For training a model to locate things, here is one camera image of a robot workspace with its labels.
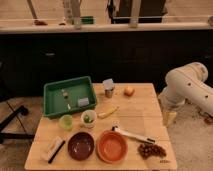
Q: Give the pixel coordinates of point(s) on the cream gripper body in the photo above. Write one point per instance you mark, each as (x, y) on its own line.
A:
(168, 117)

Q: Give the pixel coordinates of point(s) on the small grey towel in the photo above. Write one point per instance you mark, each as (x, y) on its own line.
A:
(108, 84)

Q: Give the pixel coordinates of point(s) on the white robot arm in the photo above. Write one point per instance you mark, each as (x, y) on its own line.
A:
(186, 83)

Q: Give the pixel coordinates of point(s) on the bunch of brown grapes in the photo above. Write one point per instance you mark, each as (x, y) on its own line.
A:
(148, 150)

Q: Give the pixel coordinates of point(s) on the orange fruit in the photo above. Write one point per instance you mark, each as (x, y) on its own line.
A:
(129, 91)

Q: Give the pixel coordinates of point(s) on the yellow banana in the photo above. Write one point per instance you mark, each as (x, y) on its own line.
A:
(108, 112)

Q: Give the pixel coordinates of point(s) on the orange bowl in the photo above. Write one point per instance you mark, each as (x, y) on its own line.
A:
(111, 147)

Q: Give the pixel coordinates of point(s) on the metal cup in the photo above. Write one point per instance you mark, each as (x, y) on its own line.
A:
(109, 93)

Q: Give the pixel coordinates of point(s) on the white cup with green item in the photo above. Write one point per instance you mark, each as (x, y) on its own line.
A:
(88, 118)

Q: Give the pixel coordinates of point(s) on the grey block in tray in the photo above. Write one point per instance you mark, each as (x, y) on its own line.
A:
(83, 102)

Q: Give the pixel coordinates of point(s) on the dark purple bowl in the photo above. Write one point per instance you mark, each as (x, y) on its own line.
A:
(80, 146)

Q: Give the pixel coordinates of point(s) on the light green cup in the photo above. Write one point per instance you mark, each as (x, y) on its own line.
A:
(65, 122)

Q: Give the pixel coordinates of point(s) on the small items in tray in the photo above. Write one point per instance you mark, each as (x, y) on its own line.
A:
(65, 95)

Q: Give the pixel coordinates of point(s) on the green plastic tray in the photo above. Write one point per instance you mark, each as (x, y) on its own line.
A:
(56, 106)

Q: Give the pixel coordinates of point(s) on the black chair base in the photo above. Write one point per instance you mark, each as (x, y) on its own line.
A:
(7, 121)

